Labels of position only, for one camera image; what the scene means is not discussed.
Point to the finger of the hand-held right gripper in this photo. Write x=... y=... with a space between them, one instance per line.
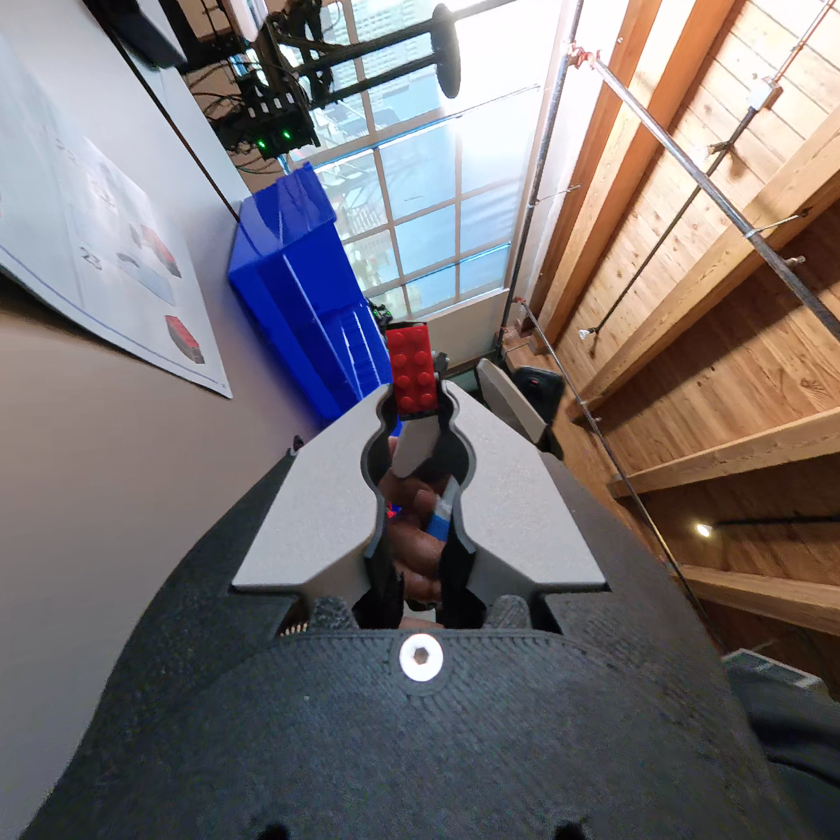
x=508 y=400
x=417 y=446

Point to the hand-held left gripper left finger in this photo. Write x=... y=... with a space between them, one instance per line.
x=315 y=518

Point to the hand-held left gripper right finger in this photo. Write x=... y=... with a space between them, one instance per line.
x=525 y=525

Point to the red grey brick model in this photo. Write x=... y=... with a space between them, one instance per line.
x=413 y=367

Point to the blue plastic bin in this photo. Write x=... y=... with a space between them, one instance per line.
x=367 y=367
x=282 y=216

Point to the person's right hand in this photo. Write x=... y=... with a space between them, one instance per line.
x=410 y=525

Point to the white track lamp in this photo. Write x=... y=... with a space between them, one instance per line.
x=589 y=334

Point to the round ceiling light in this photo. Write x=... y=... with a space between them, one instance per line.
x=703 y=529

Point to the large paned window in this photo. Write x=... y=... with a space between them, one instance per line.
x=420 y=184

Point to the threaded metal rod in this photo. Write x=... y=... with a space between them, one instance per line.
x=722 y=200

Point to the white vent grille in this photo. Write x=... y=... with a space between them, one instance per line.
x=768 y=664

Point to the person's black jacket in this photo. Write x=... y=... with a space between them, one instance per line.
x=794 y=754

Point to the brick instruction booklet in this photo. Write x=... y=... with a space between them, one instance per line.
x=98 y=229

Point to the grey electrical box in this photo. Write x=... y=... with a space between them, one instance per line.
x=764 y=97

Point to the black monitor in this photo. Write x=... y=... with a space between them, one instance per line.
x=144 y=33

